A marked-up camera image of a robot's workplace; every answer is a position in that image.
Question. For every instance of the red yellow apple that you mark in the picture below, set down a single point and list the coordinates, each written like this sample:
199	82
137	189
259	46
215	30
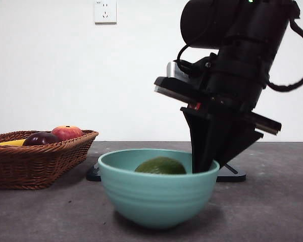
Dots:
67	132

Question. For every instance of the brown wicker basket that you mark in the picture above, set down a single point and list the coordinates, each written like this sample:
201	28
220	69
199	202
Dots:
27	166

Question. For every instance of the pale grey camera box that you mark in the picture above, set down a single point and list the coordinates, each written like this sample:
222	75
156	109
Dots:
173	69

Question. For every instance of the green avocado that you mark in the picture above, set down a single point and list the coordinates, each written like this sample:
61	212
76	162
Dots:
159	166

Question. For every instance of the white wall socket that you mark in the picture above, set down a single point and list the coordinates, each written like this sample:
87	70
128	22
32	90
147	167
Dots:
105	12

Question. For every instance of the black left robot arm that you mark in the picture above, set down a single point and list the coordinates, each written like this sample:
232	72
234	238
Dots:
242	37

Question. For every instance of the yellow banana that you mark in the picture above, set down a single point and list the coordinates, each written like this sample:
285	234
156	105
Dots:
12	143

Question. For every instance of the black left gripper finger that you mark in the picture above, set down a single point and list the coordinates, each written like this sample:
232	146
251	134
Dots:
200	141
237	141

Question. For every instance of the black rectangular tray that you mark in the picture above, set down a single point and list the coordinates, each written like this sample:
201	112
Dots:
232	176

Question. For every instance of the teal ceramic bowl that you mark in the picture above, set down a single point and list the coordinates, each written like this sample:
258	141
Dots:
154	196

